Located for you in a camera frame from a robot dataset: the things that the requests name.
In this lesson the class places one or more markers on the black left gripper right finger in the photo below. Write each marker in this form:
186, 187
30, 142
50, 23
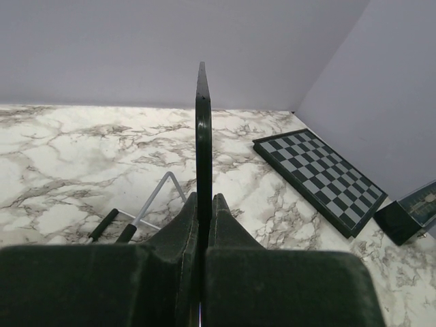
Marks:
248, 285

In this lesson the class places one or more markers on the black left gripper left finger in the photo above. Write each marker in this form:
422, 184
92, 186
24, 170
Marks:
153, 283

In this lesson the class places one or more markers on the black framed whiteboard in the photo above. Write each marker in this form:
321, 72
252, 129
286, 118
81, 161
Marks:
204, 176

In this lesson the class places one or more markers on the black grey chessboard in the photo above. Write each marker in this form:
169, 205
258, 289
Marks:
337, 190

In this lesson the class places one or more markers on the black metronome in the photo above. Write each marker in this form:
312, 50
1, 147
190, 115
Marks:
403, 219

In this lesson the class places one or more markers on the silver wire whiteboard stand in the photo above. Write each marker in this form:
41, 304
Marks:
131, 228

